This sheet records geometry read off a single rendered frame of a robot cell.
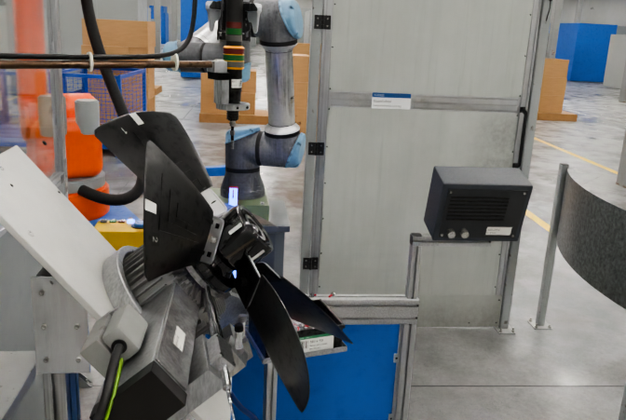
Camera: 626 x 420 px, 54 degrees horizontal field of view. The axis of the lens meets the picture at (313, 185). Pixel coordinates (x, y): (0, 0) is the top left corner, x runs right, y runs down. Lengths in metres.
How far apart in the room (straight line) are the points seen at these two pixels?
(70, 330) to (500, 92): 2.58
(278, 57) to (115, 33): 7.50
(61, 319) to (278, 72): 1.01
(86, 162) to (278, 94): 3.40
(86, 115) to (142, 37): 4.24
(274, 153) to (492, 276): 1.95
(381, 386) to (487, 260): 1.71
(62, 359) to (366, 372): 0.98
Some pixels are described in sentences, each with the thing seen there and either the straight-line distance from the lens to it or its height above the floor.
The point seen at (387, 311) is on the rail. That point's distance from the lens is 1.88.
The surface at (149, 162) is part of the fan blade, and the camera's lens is 1.01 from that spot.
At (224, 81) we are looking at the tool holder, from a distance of 1.28.
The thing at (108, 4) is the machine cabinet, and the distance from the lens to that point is 11.93.
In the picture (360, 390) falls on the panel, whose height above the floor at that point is 0.55.
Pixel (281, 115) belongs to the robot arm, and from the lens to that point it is 1.96.
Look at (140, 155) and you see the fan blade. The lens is 1.31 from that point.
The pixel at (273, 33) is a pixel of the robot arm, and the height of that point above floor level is 1.60.
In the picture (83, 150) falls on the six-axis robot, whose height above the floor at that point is 0.61.
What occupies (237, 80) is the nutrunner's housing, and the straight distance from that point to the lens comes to 1.29.
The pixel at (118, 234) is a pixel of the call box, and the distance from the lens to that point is 1.74.
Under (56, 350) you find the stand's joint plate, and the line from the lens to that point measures 1.33.
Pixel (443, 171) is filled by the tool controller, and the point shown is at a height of 1.25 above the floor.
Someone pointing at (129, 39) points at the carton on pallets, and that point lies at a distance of 9.27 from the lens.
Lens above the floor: 1.62
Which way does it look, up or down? 14 degrees down
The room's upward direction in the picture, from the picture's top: 3 degrees clockwise
